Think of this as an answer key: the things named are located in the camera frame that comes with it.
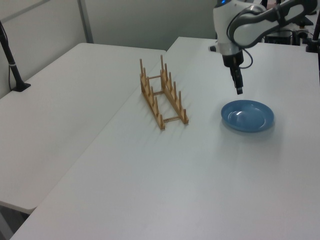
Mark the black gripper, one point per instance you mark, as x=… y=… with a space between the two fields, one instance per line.
x=232 y=58

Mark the blue round plate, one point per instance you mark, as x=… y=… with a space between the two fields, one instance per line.
x=247 y=115

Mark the wooden plate rack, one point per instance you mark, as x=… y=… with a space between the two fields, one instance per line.
x=162 y=96

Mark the black electronics box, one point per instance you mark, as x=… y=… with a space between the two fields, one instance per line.
x=278 y=37

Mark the black keyboard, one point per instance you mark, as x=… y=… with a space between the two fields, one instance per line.
x=307 y=22

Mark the black clamped camera pole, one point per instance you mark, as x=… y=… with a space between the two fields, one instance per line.
x=314 y=40

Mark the grey partition frame post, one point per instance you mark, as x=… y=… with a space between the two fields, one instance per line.
x=85 y=21

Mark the black camera stand with base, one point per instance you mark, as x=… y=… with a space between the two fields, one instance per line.
x=11 y=62

